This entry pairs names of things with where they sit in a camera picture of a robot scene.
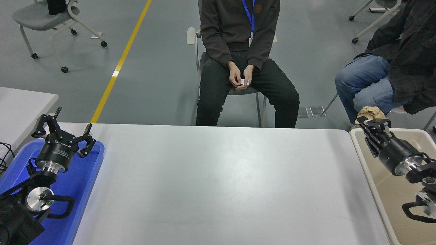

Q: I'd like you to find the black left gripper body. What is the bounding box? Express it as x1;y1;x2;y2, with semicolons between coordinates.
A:
35;133;79;167

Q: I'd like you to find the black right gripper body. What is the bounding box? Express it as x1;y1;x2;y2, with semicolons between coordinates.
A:
377;137;423;172

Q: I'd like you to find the tan paper ball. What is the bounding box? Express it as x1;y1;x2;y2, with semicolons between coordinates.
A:
354;106;387;125

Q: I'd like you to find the person's left hand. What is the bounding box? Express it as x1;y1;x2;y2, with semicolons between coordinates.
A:
236;65;254;90

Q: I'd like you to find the person's right hand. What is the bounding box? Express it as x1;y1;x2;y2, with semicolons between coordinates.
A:
227;61;243;88

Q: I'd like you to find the white-seated chair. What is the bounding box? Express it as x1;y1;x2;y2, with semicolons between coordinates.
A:
323;93;436;131

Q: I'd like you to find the white side table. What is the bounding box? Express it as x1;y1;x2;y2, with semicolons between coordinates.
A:
0;86;59;160

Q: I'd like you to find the blue plastic tray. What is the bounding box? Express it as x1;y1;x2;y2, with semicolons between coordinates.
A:
0;139;105;245

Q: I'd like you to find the large pale beige bin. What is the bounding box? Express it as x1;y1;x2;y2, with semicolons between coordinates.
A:
350;128;436;245

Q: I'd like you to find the seated person in jeans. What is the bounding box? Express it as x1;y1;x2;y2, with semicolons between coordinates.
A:
335;0;436;131

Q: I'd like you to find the white-legged wheeled chair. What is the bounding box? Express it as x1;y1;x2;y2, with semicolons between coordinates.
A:
349;0;409;44

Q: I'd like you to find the grey wheeled office chair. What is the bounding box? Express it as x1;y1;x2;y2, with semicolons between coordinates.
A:
12;0;108;73

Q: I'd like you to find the black bag on chair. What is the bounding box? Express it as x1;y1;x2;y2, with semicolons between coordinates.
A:
47;0;67;16

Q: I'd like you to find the white-armed chair under person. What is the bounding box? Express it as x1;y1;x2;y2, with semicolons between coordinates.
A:
186;0;277;128

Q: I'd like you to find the black cable bundle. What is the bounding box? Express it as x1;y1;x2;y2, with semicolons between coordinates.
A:
0;141;16;176

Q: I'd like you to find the blue lanyard with badge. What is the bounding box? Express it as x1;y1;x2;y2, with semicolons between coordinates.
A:
242;0;256;47

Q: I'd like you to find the seated person with lanyard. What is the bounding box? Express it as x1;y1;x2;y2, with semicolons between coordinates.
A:
196;0;300;129

